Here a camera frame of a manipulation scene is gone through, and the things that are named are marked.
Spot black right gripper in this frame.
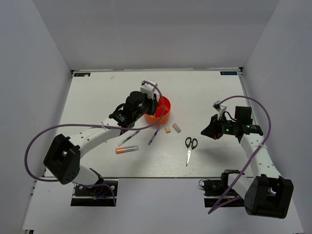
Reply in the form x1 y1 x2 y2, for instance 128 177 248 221
201 113 238 139

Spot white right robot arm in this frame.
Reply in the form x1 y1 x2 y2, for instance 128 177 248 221
199 104 293 219

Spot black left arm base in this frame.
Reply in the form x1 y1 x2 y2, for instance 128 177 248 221
71 179 118 207

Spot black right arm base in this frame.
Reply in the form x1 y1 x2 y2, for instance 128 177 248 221
198 170 244 208

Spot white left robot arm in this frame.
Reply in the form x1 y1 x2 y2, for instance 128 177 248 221
43 91 159 195

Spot orange round compartment container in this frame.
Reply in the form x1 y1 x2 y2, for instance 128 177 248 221
144 96 171 125

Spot green pen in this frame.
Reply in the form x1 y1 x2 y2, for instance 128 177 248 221
118 130 140 146

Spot blue clear pen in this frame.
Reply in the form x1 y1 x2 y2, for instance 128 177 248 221
148 128 160 145

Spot grey white eraser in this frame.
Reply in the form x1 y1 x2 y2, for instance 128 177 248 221
172 123 181 133

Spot right corner table label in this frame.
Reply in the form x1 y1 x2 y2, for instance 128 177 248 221
220 71 237 76

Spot corner table label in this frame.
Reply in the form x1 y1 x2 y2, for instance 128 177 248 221
220 71 237 76
74 73 91 77

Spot left corner table label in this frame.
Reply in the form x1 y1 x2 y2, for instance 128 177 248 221
74 73 91 77

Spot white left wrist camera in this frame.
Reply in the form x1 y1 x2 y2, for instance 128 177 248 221
140 80 158 99

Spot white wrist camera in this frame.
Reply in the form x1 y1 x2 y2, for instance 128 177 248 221
213 100 227 120
140 80 158 99

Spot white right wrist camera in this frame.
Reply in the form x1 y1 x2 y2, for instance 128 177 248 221
213 100 227 120

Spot black handled scissors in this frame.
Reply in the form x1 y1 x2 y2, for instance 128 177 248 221
185 137 198 167

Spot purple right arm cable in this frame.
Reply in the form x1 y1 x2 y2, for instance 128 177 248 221
207 95 272 215

